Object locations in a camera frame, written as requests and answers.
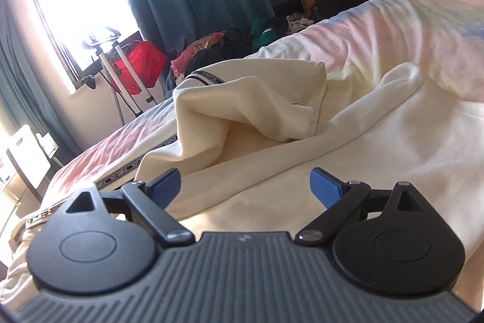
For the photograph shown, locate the green garment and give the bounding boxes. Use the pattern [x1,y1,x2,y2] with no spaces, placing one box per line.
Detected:
[249,17,279,48]

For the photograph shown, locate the cream pants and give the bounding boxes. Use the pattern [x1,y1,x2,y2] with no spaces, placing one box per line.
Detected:
[0,58,484,310]

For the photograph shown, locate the white and black chair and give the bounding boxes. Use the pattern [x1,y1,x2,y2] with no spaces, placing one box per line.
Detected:
[7,124,52,190]

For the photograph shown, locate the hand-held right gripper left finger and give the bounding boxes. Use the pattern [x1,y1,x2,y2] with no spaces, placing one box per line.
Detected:
[64,168,196,247]

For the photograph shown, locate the red garment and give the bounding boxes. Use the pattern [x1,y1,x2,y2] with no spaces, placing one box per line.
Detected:
[112,41,168,96]

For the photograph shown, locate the bed with pastel sheet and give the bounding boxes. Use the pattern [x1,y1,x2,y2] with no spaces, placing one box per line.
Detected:
[38,0,484,212]

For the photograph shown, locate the narrow teal curtain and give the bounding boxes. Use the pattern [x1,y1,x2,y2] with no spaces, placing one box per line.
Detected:
[0,0,83,166]

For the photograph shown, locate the patterned white cloth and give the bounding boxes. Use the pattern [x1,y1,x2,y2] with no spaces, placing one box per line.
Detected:
[285,13,315,35]

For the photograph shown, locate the garment steamer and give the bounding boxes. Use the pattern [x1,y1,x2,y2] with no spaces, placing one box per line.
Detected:
[82,27,159,126]

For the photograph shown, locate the pink garment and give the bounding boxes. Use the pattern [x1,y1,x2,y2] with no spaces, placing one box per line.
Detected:
[170,31,228,78]

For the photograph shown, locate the black garment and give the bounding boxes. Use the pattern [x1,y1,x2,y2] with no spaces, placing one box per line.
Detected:
[188,27,258,77]

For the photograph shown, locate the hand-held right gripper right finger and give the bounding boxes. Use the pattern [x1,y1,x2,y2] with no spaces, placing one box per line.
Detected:
[295,168,421,245]

